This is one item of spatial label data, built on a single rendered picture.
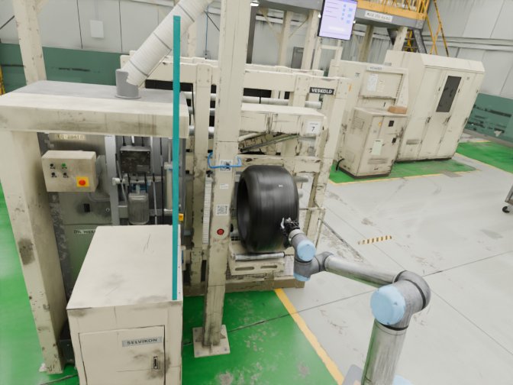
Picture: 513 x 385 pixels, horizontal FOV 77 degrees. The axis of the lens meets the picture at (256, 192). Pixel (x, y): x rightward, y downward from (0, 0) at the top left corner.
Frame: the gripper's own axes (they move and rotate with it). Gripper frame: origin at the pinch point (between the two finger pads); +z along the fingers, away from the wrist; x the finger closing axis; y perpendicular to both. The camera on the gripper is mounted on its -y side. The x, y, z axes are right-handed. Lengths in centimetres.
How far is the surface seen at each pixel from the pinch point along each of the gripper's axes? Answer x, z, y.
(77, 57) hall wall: 311, 867, 93
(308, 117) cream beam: -23, 41, 58
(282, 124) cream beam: -7, 41, 52
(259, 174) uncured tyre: 12.2, 19.3, 24.1
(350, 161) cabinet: -266, 383, -53
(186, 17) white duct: 56, 37, 106
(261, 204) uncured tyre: 13.2, 4.8, 10.5
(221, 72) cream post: 39, 12, 80
